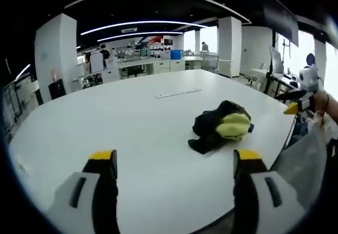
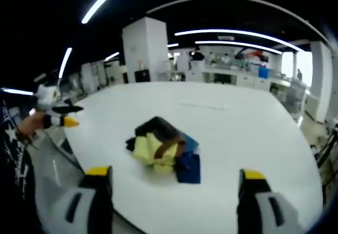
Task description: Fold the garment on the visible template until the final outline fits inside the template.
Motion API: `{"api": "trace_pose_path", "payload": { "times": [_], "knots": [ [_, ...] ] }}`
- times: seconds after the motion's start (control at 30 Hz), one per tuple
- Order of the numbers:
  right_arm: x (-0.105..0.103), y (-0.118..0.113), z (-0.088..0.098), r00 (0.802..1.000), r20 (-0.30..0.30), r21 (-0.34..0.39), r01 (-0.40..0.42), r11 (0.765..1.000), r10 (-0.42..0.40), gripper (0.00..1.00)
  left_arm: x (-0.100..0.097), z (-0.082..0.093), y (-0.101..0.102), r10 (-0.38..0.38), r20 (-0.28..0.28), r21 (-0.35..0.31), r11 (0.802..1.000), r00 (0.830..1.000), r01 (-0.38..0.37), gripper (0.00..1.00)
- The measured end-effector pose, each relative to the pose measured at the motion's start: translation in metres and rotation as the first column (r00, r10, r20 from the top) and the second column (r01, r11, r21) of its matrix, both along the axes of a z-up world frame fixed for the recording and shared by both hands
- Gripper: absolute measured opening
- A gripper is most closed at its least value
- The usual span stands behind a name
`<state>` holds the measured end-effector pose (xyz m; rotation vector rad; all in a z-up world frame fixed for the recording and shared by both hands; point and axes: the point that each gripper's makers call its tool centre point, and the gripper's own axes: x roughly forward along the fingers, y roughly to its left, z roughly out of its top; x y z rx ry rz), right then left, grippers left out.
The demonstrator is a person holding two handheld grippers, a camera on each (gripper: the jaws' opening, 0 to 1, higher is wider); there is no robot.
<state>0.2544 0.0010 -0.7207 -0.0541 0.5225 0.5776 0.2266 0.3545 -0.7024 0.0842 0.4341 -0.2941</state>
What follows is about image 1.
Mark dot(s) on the person's light grey clothing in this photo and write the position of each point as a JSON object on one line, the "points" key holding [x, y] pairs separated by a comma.
{"points": [[303, 170]]}

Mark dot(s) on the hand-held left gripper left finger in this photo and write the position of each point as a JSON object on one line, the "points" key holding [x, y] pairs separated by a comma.
{"points": [[87, 191]]}

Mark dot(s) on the black and yellow garment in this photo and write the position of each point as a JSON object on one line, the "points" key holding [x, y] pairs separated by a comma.
{"points": [[211, 136]]}

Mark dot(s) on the black chair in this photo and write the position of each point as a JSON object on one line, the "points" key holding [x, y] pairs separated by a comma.
{"points": [[57, 88]]}

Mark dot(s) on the person's blue jeans leg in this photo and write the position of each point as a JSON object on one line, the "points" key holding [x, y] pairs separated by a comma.
{"points": [[299, 132]]}

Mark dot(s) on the white cabinet counter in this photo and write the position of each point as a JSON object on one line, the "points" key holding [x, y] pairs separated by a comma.
{"points": [[148, 66]]}

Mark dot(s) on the blue storage bin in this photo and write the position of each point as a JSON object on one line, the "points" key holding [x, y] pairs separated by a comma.
{"points": [[176, 54]]}

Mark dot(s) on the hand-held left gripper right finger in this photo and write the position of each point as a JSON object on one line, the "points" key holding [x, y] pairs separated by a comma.
{"points": [[261, 191]]}

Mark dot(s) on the black hanging ceiling panel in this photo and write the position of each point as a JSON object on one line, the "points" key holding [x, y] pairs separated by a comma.
{"points": [[281, 20]]}

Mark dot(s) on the person's right hand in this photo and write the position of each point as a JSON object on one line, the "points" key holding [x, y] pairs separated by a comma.
{"points": [[320, 101]]}

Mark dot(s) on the side desk with black legs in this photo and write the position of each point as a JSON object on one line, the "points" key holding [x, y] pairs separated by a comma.
{"points": [[280, 82]]}

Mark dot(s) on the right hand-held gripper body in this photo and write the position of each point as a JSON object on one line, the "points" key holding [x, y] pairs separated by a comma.
{"points": [[309, 77]]}

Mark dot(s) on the computer monitor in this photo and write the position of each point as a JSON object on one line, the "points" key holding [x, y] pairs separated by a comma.
{"points": [[276, 59]]}

